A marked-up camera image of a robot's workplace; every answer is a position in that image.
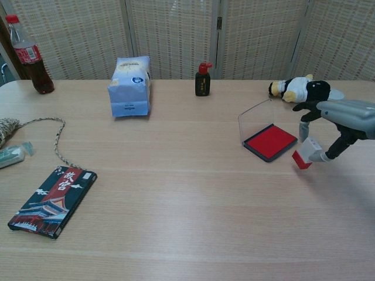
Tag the black ink bottle red cap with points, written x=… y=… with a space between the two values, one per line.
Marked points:
x=202 y=85

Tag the woven folding screen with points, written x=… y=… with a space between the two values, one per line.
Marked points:
x=175 y=38

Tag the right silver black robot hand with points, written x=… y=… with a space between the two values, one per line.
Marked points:
x=351 y=115

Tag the notebook with palace print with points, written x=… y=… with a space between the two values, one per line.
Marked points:
x=52 y=202

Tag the red ink pad clear lid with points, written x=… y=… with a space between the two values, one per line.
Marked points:
x=269 y=142

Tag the cola bottle with red cap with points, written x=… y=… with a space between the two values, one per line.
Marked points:
x=32 y=67

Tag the blue and white paper bag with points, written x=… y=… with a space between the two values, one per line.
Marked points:
x=130 y=90

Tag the red and white stamp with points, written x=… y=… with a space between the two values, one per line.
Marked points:
x=304 y=153

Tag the white round disc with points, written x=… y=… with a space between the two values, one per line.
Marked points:
x=337 y=94

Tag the small green white packet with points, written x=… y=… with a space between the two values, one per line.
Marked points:
x=11 y=155

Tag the black and white plush doll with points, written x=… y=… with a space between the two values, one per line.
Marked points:
x=304 y=87

